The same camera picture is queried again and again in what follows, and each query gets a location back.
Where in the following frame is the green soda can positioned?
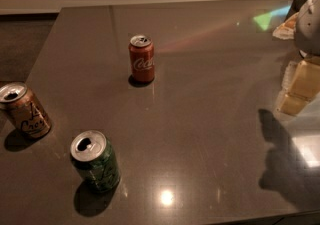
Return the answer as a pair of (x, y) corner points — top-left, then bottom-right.
(70, 130), (120, 193)

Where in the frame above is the red coke can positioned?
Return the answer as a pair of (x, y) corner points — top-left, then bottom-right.
(129, 34), (155, 84)

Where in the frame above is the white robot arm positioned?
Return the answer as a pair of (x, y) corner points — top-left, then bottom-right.
(273, 0), (320, 116)

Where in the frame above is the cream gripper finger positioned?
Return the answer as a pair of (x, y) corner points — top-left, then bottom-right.
(276, 90), (310, 116)
(282, 56), (320, 101)

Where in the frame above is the orange LaCroix can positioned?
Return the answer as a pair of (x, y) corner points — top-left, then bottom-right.
(0, 82), (52, 139)

